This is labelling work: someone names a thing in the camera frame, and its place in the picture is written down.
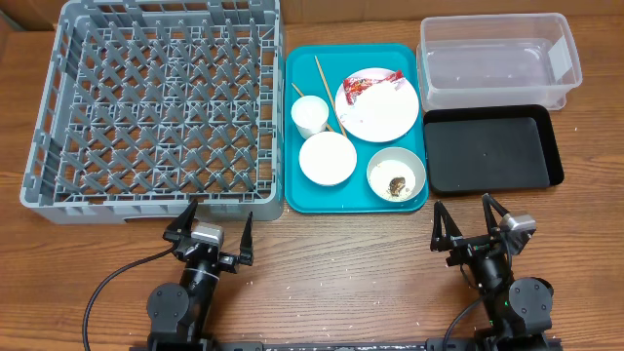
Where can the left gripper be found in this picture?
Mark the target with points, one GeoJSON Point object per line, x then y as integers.
{"type": "Point", "coordinates": [228, 262]}

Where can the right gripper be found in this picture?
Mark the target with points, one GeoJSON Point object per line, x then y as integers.
{"type": "Point", "coordinates": [478, 249]}

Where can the brown food scrap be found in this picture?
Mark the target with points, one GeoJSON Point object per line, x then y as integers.
{"type": "Point", "coordinates": [396, 185]}

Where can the grey bowl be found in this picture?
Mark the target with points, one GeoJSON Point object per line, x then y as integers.
{"type": "Point", "coordinates": [405, 156]}

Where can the pink bowl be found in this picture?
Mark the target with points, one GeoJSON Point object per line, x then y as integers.
{"type": "Point", "coordinates": [327, 158]}

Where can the white paper cup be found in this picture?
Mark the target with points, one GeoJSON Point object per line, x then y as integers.
{"type": "Point", "coordinates": [310, 115]}

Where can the red snack wrapper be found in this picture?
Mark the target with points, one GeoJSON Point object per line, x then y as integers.
{"type": "Point", "coordinates": [353, 87]}

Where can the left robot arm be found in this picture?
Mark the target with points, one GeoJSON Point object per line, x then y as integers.
{"type": "Point", "coordinates": [178, 311]}

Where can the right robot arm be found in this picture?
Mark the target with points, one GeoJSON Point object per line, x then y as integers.
{"type": "Point", "coordinates": [518, 310]}

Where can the black rectangular tray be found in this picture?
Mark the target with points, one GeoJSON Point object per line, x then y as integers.
{"type": "Point", "coordinates": [488, 149]}

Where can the large pink plate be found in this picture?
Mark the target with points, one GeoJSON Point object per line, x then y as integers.
{"type": "Point", "coordinates": [381, 113]}

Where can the grey plastic dish rack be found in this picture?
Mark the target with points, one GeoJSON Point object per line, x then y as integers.
{"type": "Point", "coordinates": [149, 106]}

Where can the teal plastic serving tray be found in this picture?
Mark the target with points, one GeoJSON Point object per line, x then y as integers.
{"type": "Point", "coordinates": [354, 195]}

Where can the clear plastic storage bin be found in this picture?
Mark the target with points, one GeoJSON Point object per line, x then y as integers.
{"type": "Point", "coordinates": [496, 60]}

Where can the short-looking wooden chopstick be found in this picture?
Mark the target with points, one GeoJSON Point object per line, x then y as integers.
{"type": "Point", "coordinates": [298, 90]}

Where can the long wooden chopstick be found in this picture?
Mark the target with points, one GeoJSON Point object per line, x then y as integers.
{"type": "Point", "coordinates": [330, 96]}

